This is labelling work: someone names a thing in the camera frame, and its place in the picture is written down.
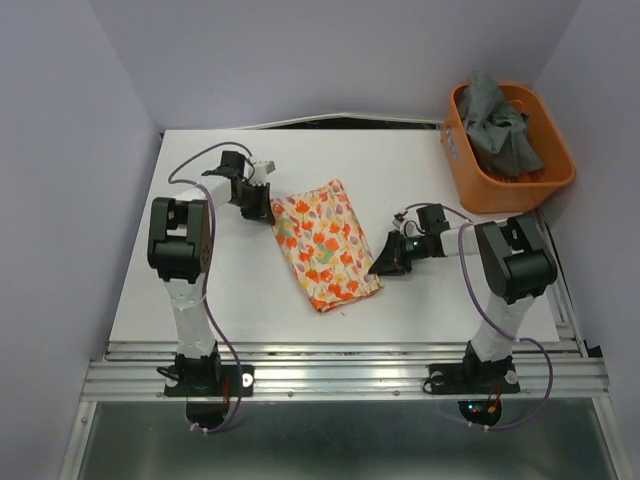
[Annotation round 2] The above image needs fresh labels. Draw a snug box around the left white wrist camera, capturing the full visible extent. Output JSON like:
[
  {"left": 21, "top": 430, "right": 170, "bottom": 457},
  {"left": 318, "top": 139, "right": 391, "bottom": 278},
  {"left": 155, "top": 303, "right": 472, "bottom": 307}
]
[{"left": 247, "top": 161, "right": 276, "bottom": 187}]

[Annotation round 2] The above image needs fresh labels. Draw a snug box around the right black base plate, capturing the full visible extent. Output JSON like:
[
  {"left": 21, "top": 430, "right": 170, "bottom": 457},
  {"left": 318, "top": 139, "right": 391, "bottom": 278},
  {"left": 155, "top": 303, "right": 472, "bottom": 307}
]
[{"left": 422, "top": 363, "right": 521, "bottom": 396}]

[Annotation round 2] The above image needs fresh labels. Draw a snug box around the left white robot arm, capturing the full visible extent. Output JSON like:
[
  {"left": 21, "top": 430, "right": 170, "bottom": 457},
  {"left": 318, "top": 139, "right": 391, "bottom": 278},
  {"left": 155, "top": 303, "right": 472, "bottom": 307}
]
[{"left": 147, "top": 149, "right": 276, "bottom": 394}]

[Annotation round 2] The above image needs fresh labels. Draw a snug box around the floral orange skirt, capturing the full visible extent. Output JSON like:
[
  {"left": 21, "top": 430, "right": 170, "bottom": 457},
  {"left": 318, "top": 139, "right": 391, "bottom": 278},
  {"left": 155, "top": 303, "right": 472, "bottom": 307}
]
[{"left": 271, "top": 179, "right": 383, "bottom": 313}]

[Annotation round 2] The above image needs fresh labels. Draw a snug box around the orange plastic basket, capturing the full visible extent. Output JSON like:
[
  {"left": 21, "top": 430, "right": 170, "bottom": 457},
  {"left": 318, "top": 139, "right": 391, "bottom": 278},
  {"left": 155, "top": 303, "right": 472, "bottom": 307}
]
[{"left": 441, "top": 83, "right": 576, "bottom": 214}]

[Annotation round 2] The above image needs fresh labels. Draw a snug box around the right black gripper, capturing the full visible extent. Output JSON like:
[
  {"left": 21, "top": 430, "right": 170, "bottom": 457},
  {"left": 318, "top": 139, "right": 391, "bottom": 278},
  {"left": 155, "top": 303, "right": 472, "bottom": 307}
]
[{"left": 366, "top": 228, "right": 429, "bottom": 275}]

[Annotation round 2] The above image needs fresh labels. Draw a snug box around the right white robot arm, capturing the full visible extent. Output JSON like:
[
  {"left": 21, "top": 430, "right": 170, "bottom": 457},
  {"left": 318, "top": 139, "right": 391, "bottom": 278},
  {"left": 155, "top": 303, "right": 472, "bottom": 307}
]
[{"left": 369, "top": 202, "right": 558, "bottom": 395}]

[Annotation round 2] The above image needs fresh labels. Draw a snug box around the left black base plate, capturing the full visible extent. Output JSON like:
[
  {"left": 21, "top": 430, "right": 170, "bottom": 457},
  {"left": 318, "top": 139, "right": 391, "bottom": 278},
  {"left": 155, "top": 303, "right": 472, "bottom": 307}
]
[{"left": 156, "top": 364, "right": 255, "bottom": 398}]

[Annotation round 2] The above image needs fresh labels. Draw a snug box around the grey skirt in basket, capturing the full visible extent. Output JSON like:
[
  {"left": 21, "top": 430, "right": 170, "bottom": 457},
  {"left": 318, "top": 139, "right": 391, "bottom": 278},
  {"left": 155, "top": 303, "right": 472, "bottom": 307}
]
[{"left": 457, "top": 72, "right": 544, "bottom": 178}]

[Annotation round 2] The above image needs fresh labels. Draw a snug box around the aluminium rail frame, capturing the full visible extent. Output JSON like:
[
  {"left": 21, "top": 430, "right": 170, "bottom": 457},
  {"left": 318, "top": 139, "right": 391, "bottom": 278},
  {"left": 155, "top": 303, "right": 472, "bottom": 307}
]
[{"left": 61, "top": 211, "right": 636, "bottom": 479}]

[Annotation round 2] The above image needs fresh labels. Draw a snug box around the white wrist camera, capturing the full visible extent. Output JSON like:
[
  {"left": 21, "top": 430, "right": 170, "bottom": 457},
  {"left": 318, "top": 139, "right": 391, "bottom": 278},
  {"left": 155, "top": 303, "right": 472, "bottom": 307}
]
[
  {"left": 392, "top": 210, "right": 421, "bottom": 237},
  {"left": 247, "top": 161, "right": 276, "bottom": 187}
]

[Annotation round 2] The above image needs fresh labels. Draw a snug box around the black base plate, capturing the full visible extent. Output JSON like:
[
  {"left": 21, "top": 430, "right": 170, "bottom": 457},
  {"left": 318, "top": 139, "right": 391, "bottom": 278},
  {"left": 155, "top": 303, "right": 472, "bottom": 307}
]
[
  {"left": 422, "top": 363, "right": 521, "bottom": 396},
  {"left": 156, "top": 364, "right": 255, "bottom": 398}
]

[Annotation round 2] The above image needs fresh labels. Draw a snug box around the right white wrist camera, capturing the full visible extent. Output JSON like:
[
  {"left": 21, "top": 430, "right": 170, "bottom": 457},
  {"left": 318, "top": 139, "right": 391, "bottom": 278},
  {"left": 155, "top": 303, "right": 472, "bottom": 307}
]
[{"left": 392, "top": 210, "right": 421, "bottom": 237}]

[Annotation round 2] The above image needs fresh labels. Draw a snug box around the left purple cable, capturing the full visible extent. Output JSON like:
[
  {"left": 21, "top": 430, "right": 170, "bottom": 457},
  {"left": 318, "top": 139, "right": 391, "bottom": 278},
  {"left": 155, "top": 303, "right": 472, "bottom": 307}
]
[{"left": 167, "top": 141, "right": 261, "bottom": 435}]

